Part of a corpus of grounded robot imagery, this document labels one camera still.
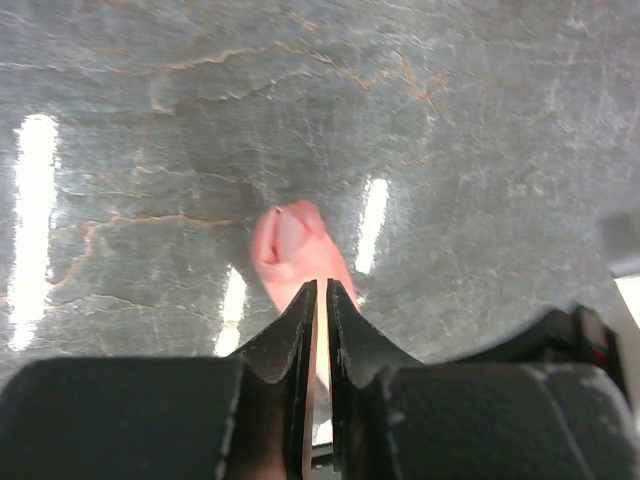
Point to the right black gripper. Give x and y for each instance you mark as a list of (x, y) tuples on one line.
[(577, 336)]

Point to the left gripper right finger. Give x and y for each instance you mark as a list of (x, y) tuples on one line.
[(360, 356)]

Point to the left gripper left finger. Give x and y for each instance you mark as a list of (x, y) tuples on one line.
[(273, 416)]

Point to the light pink satin napkin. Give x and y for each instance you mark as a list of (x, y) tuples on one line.
[(290, 247)]

